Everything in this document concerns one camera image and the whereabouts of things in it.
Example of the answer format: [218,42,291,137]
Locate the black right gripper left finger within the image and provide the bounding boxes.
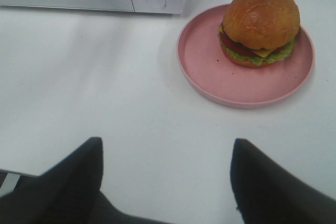
[0,136,137,224]

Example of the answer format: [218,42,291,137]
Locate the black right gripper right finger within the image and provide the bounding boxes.
[230,138,335,223]

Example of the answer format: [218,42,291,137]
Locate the round white door button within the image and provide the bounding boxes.
[146,0,166,9]

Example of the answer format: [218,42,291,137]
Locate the pink speckled plate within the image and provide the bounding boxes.
[176,4,315,109]

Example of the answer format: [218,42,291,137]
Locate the burger with lettuce and cheese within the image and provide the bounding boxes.
[218,0,300,68]

